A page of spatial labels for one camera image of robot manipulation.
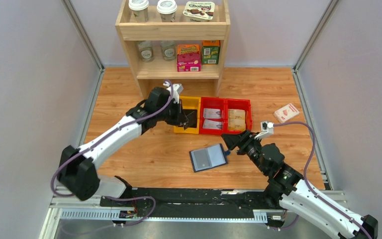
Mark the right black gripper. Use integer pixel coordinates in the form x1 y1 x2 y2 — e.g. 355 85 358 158
220 130 268 176

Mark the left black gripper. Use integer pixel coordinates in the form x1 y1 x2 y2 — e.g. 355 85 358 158
156 99 188 126

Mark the yellow plastic bin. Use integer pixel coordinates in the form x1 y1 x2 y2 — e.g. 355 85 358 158
173 96 201 134

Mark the blue leather card holder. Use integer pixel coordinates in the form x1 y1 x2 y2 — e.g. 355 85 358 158
189 143 230 173

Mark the red double plastic bin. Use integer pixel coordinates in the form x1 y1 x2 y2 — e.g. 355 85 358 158
199 97 253 135

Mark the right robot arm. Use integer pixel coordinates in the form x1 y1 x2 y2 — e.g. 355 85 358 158
221 130 378 239

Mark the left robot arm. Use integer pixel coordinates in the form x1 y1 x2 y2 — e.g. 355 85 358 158
50 80 190 207

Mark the black credit card stack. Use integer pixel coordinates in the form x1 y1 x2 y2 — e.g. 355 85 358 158
184 109 198 129

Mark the lower silver credit card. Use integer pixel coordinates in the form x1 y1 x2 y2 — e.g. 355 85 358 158
202 119 223 130

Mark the silver credit card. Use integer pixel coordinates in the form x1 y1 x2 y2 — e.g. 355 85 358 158
203 108 222 119
202 119 223 130

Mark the upper silver credit card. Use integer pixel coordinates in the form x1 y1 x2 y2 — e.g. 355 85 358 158
203 108 222 119

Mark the pink white small box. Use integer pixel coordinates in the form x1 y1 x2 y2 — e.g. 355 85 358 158
273 103 300 123

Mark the orange pink Scrub Mommy box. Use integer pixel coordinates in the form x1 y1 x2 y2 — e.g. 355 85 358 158
177 44 201 72

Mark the right glass jar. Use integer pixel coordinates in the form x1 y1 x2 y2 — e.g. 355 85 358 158
160 40 176 61

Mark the glass jar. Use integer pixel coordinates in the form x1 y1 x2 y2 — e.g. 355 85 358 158
137 40 154 62
160 40 176 61

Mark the green orange carton box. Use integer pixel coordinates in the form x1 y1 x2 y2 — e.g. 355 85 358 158
201 40 220 65

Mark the left glass jar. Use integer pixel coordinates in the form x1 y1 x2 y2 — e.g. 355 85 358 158
137 40 154 62

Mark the wooden two-tier shelf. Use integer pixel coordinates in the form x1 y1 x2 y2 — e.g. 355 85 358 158
115 0 231 98

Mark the Chobani yogurt cup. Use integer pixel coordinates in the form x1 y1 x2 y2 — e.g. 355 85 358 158
183 1 215 22

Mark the right white-lidded paper cup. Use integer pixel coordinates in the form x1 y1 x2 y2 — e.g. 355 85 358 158
157 0 178 22

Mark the white-lidded paper cup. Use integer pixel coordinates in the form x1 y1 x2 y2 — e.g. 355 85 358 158
128 0 149 22
157 0 178 22

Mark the left white-lidded paper cup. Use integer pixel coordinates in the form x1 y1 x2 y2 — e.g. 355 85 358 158
128 0 149 22

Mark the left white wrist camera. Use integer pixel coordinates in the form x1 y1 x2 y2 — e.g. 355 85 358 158
167 83 184 104

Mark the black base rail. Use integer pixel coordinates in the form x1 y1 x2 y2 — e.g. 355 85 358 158
100 188 282 219

